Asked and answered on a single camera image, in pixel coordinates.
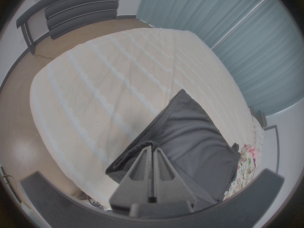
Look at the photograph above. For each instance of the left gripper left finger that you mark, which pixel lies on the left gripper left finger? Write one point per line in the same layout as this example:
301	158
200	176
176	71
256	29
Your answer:
128	191

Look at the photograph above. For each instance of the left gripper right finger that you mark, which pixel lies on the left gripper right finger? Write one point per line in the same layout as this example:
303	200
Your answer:
178	191

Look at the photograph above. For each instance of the black T-shirt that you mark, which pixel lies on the black T-shirt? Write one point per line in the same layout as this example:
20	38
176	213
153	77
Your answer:
190	146

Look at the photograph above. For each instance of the bed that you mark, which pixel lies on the bed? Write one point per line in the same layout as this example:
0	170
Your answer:
95	91

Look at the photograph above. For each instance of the white printed pyjama top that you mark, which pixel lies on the white printed pyjama top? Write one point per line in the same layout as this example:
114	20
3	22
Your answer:
244	172

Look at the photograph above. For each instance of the pink garment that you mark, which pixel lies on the pink garment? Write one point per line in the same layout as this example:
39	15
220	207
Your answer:
249	149

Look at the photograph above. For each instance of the grey bedside table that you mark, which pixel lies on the grey bedside table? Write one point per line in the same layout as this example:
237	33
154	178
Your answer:
260	117

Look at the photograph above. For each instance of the blue-green curtain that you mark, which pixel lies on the blue-green curtain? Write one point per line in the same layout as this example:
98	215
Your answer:
261	63
190	8

